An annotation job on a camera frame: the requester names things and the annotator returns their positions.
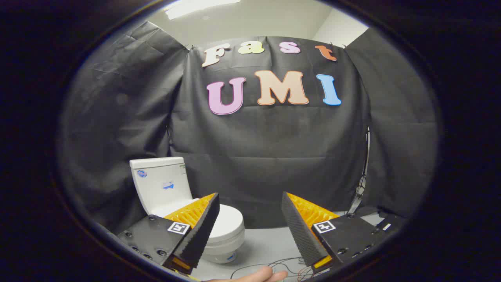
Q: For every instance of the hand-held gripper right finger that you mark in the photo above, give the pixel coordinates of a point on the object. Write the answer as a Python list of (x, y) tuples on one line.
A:
[(299, 231)]

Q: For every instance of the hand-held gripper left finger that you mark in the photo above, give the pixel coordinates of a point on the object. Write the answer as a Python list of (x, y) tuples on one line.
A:
[(201, 231)]

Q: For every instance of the white toilet lid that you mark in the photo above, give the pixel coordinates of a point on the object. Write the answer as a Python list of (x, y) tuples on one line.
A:
[(229, 219)]

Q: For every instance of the white ceramic toilet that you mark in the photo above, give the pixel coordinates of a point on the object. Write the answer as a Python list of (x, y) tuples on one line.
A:
[(160, 184)]

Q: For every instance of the thin metal stand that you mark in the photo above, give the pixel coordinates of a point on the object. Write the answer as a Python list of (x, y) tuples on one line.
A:
[(364, 172)]

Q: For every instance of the black backdrop cloth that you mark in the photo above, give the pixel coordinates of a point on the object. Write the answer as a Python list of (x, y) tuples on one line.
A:
[(254, 149)]

